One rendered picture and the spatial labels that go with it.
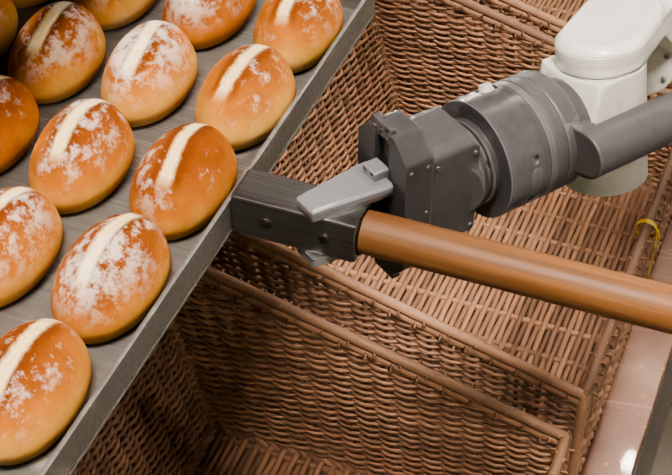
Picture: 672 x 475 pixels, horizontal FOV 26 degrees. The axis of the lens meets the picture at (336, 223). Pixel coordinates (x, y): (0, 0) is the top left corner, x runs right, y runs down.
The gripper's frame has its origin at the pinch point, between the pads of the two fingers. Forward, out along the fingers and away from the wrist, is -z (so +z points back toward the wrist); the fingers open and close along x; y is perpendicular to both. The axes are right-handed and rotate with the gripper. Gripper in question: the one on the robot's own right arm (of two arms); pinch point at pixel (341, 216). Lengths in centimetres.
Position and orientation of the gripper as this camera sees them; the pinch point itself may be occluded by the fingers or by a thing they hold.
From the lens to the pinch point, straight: 97.3
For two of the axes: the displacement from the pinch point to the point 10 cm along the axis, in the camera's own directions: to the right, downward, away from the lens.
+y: -5.6, -5.5, 6.3
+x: 0.0, 7.5, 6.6
